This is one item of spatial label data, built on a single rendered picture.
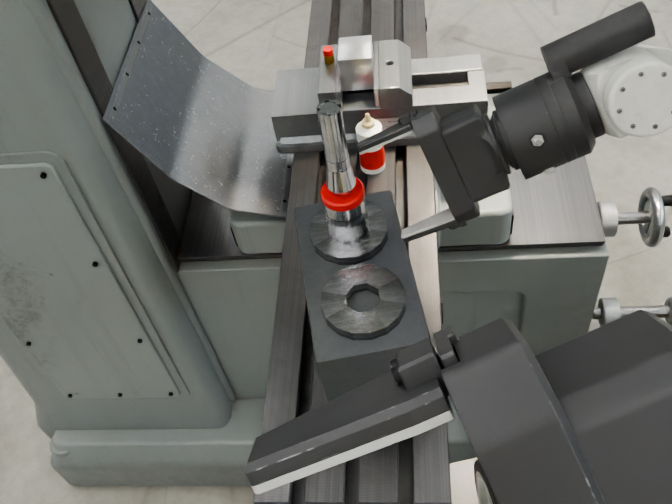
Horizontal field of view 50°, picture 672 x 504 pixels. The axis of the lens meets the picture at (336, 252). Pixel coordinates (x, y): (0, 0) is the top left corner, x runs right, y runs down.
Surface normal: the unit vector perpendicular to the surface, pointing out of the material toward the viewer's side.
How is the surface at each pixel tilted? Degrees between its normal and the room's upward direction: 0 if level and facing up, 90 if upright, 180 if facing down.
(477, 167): 63
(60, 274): 88
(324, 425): 44
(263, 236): 90
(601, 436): 50
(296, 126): 90
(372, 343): 0
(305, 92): 0
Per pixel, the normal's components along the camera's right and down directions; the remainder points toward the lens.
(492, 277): -0.04, 0.78
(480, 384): -0.33, -0.50
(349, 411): -0.43, -0.89
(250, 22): -0.12, -0.62
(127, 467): -0.09, 0.42
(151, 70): 0.83, -0.32
